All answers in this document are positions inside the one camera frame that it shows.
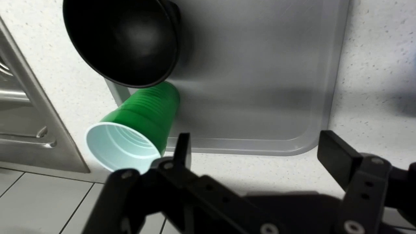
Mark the green plastic cup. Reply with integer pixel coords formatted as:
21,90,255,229
85,82,181,175

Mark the grey plastic tray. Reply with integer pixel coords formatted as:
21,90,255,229
106,0,353,158

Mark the stainless steel double sink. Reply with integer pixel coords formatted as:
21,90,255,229
0,20,90,173

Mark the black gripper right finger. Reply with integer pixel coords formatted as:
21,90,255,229
318,130,416,234

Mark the black bowl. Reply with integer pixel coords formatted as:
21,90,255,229
63,0,181,88

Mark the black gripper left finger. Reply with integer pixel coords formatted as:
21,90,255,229
82,133,279,234

